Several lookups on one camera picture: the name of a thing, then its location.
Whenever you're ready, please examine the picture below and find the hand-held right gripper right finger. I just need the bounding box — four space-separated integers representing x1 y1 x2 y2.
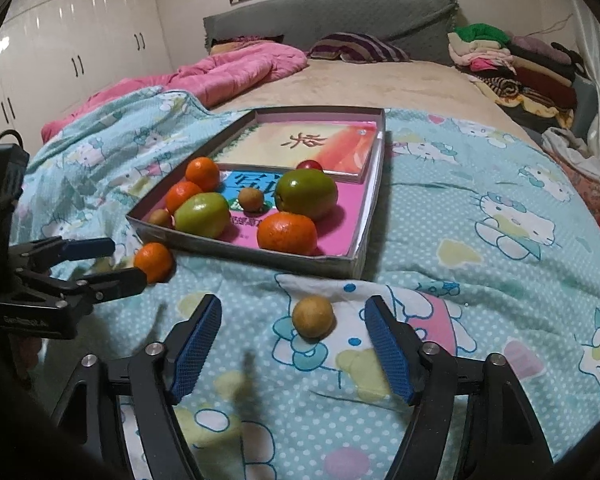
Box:
364 294 556 480

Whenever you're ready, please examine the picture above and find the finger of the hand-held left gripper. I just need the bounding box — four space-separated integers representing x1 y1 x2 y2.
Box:
10 236 117 271
20 266 149 311

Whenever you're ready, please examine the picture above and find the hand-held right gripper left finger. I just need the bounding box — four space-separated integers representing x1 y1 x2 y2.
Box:
55 294 223 480

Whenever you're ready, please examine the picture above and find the yellow green apple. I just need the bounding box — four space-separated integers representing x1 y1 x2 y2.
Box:
174 192 231 239

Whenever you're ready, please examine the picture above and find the shallow grey cardboard box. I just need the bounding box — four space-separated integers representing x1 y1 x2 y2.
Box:
126 106 387 280

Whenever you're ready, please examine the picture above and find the large orange mandarin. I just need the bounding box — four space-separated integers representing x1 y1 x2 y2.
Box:
256 211 318 256

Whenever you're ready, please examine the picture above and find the dark green apple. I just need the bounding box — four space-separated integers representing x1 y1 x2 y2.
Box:
274 168 339 222

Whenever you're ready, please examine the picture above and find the person's left hand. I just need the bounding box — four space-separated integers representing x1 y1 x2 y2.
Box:
10 339 42 387

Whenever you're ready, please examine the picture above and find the teal cartoon cat blanket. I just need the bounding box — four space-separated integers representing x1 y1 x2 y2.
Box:
22 90 600 480

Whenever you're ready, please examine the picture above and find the pink workbook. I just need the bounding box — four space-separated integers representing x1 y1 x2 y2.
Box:
145 162 377 259

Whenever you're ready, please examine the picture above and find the yellow orange book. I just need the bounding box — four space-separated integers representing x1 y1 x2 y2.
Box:
215 121 385 183

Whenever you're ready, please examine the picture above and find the white glossy wardrobe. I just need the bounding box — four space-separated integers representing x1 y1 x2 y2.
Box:
0 0 176 146

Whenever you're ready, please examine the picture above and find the pink quilt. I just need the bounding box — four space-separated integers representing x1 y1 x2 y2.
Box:
41 42 309 143

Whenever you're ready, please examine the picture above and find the brown pillow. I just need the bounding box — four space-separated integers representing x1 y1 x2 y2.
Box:
210 35 285 55

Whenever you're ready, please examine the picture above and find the pink floral cloth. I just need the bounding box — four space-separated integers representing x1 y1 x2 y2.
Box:
555 152 600 221

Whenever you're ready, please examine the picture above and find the tan bed sheet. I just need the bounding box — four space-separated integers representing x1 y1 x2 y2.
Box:
210 59 543 148

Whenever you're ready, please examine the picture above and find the white crumpled cloth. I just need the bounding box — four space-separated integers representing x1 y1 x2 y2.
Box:
541 127 600 176

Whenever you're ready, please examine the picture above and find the purple striped pillow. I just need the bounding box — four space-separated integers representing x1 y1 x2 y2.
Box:
308 33 412 64

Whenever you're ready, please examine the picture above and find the pile of folded clothes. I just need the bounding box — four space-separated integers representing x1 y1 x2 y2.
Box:
447 22 591 128

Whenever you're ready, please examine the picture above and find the grey padded headboard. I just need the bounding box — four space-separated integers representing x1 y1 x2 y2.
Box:
202 0 458 61

